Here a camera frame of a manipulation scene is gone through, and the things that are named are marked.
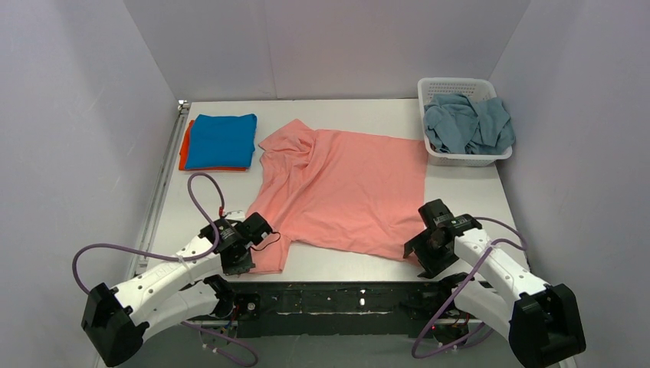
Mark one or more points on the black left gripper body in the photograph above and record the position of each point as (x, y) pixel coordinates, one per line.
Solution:
(239, 261)

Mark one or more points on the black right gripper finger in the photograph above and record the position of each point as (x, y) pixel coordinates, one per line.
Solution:
(420, 246)
(433, 266)

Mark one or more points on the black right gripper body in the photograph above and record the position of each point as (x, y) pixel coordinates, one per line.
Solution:
(426, 255)

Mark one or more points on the pink t shirt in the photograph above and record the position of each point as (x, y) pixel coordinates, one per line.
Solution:
(340, 190)

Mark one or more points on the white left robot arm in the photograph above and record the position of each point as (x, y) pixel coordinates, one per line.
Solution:
(118, 320)

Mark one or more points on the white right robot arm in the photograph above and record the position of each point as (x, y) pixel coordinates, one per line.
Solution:
(540, 321)

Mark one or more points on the folded blue t shirt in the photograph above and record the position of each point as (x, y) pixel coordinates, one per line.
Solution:
(222, 141)

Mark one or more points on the folded orange t shirt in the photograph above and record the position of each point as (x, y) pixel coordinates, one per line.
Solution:
(184, 153)

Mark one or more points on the grey-blue t shirt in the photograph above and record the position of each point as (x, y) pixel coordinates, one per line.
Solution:
(455, 124)

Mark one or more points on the white plastic basket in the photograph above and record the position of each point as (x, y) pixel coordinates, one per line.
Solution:
(476, 90)

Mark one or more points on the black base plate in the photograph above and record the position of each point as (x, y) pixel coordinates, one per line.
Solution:
(264, 309)

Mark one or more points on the aluminium frame rail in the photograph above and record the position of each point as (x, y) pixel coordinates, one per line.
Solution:
(475, 190)

